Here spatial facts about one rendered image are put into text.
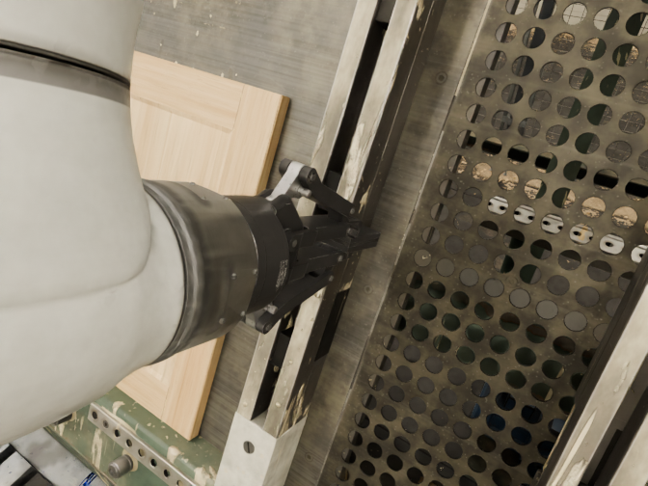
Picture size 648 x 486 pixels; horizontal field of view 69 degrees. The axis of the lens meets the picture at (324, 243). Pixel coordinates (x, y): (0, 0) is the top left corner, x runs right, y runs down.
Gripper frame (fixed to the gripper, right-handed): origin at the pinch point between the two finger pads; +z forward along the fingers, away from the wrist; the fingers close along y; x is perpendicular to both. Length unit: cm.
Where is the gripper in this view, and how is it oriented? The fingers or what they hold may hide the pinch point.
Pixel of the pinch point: (351, 236)
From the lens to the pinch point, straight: 45.0
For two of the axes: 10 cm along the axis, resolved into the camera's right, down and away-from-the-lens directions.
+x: -8.3, -3.7, 4.1
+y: 2.9, -9.3, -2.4
